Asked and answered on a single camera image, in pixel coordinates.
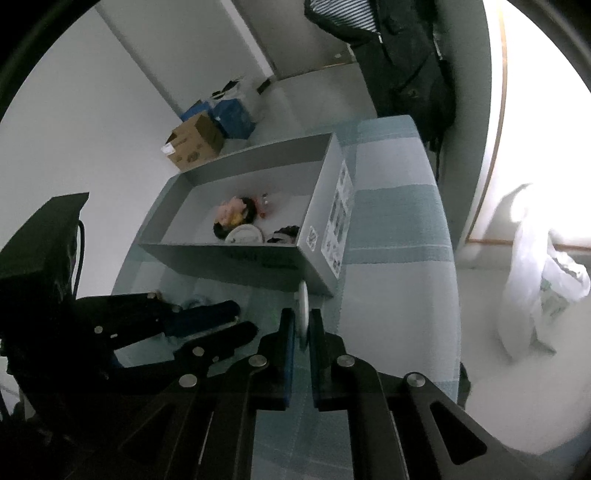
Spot black spiral hair tie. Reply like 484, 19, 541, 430
266, 224, 302, 245
212, 197, 259, 240

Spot teal checked tablecloth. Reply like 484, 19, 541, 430
115, 116, 461, 479

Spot white purple round container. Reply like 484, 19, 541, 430
224, 224, 263, 244

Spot grey cardboard box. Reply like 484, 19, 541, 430
139, 133, 353, 296

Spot brown cardboard box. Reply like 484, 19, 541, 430
161, 112, 224, 171

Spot white plastic bag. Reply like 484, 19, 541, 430
497, 185, 590, 361

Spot blue box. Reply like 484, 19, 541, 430
180, 99, 256, 140

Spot white bags on floor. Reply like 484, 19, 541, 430
208, 76, 263, 123

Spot grey door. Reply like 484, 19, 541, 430
233, 0, 353, 79

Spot black hanging jacket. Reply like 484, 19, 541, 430
304, 0, 456, 153

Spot striped shirt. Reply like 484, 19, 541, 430
307, 0, 378, 33

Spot black cable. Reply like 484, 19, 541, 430
71, 220, 88, 296

